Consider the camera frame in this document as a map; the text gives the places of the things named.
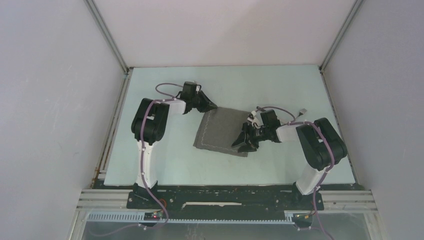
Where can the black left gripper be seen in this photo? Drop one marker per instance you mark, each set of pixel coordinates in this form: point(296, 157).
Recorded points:
point(207, 104)

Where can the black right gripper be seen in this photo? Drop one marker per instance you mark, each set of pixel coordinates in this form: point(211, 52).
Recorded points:
point(249, 129)

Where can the grey cloth napkin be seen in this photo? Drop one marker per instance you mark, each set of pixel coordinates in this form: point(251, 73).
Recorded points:
point(218, 129)

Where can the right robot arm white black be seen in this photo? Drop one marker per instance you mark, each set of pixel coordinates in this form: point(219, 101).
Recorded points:
point(321, 145)

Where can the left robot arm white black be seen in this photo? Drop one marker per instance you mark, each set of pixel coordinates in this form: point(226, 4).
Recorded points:
point(149, 127)

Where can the silver metal utensil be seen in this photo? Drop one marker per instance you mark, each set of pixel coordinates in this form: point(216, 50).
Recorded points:
point(302, 112)

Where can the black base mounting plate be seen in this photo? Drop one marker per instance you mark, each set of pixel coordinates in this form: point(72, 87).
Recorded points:
point(245, 212)

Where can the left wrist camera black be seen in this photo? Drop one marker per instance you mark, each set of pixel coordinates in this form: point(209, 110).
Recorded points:
point(189, 90)

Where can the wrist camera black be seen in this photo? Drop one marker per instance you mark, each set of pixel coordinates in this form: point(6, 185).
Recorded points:
point(270, 119)
point(189, 90)

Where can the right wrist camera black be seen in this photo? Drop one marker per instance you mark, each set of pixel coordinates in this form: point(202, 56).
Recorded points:
point(270, 119)

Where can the white cable duct strip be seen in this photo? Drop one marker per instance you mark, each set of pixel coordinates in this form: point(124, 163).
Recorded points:
point(140, 218)

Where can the aluminium frame rail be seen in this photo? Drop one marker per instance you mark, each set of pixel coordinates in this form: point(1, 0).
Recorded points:
point(329, 201)

